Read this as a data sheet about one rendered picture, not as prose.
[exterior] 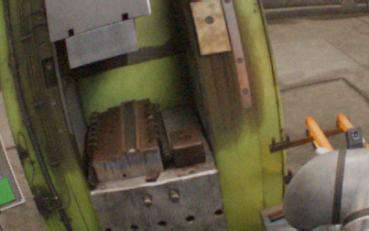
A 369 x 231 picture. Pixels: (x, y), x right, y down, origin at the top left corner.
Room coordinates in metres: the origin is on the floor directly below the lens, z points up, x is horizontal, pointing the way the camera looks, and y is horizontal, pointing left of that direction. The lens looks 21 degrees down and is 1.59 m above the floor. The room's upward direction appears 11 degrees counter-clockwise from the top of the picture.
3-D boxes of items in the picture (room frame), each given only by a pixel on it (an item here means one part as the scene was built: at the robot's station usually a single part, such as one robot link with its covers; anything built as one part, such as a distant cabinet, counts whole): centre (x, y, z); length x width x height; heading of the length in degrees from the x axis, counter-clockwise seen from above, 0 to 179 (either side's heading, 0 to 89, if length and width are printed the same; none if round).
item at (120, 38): (1.56, 0.19, 1.32); 0.42 x 0.20 x 0.10; 3
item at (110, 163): (1.56, 0.19, 0.96); 0.42 x 0.20 x 0.09; 3
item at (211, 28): (1.49, -0.12, 1.27); 0.09 x 0.02 x 0.17; 93
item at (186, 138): (1.42, 0.01, 0.95); 0.12 x 0.08 x 0.06; 3
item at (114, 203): (1.57, 0.14, 0.69); 0.56 x 0.38 x 0.45; 3
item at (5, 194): (1.17, 0.59, 1.01); 0.07 x 0.05 x 0.07; 118
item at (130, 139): (1.56, 0.17, 0.99); 0.42 x 0.05 x 0.01; 3
